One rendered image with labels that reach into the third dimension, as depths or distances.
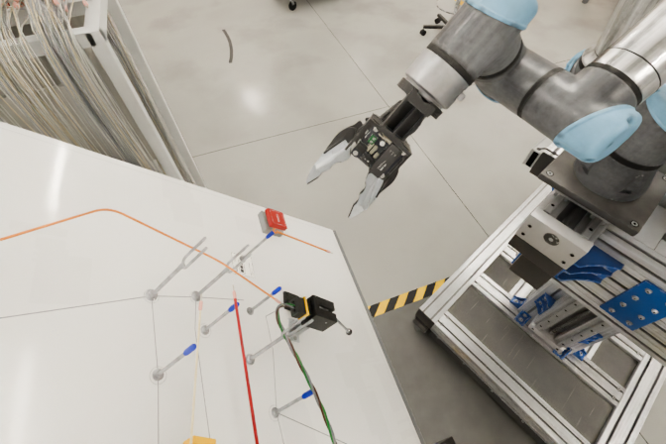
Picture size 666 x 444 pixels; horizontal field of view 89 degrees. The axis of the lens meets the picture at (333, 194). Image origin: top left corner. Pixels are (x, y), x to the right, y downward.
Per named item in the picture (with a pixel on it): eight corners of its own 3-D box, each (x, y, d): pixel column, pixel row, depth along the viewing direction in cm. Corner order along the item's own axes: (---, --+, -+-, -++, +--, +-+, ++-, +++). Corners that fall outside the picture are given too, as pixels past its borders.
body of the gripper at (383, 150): (339, 152, 45) (402, 75, 40) (347, 139, 53) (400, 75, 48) (383, 188, 45) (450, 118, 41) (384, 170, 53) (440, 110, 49)
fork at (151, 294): (145, 288, 50) (199, 234, 44) (157, 289, 51) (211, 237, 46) (145, 301, 49) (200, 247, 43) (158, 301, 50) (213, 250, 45)
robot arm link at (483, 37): (549, 25, 41) (538, -20, 35) (479, 97, 45) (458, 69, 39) (500, -1, 45) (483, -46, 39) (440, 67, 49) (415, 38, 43)
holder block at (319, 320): (322, 332, 65) (337, 322, 63) (300, 325, 62) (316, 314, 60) (319, 311, 68) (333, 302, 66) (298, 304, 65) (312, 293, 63)
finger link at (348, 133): (317, 144, 51) (369, 114, 48) (319, 143, 52) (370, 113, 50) (334, 170, 52) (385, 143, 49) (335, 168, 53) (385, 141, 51)
